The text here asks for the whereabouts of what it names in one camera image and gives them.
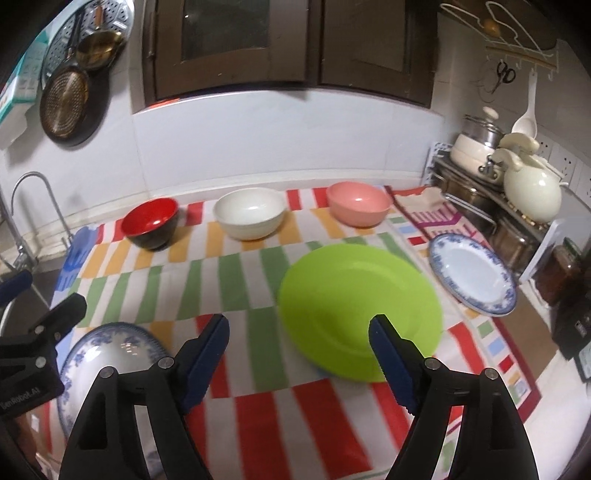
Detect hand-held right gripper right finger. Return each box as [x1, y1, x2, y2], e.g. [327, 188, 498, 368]
[368, 314, 541, 480]

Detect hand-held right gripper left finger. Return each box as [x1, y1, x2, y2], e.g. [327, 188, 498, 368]
[59, 314, 230, 480]

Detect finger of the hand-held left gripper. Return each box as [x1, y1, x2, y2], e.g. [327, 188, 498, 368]
[0, 293, 88, 371]
[0, 270, 34, 308]

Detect green plate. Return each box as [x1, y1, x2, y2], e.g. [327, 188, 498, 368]
[277, 244, 444, 383]

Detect pink bowl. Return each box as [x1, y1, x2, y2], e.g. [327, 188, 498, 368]
[326, 181, 393, 228]

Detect steel sink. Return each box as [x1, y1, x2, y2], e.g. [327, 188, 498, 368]
[0, 258, 65, 342]

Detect blue patterned white plate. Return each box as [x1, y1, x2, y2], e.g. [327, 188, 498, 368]
[58, 322, 174, 462]
[427, 232, 519, 318]

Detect colourful striped cloth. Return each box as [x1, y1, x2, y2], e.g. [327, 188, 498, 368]
[44, 185, 543, 480]

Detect steel faucet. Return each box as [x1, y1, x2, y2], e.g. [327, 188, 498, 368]
[0, 172, 75, 278]

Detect red and black bowl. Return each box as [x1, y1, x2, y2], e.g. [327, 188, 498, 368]
[121, 198, 181, 251]

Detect white bowl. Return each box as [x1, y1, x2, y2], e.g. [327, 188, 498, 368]
[213, 187, 286, 241]

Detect large steel pot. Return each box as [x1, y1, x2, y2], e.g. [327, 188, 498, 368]
[489, 217, 546, 273]
[436, 166, 497, 232]

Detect black appliance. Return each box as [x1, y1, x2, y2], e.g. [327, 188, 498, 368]
[551, 272, 591, 361]

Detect black frying pan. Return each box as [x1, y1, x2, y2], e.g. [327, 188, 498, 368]
[39, 9, 100, 147]

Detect glass jar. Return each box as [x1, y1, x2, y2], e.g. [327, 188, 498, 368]
[536, 237, 585, 305]

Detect teal and white box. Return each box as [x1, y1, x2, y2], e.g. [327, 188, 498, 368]
[0, 28, 51, 148]

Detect metal pot rack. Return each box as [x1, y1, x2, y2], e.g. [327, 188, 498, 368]
[422, 143, 555, 241]

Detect cream pot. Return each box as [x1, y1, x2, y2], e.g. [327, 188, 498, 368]
[450, 133, 498, 171]

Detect cream kettle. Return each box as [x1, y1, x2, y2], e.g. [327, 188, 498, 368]
[480, 133, 563, 222]

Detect hanging brass ladle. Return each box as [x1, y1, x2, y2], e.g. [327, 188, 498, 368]
[74, 0, 127, 72]

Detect steel pot with lid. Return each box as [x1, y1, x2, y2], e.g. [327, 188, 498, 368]
[463, 106, 504, 148]

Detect white ladle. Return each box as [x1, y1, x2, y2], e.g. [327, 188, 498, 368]
[510, 71, 540, 137]

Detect perforated steel steamer tray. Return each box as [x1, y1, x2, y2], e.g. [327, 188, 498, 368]
[41, 0, 134, 88]

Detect black scissors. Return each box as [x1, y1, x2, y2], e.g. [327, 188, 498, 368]
[489, 60, 517, 95]

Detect dark wooden cabinet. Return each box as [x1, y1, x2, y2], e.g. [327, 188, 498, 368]
[131, 0, 439, 114]

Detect white wire hook rack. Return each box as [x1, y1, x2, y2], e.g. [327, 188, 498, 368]
[438, 2, 559, 77]

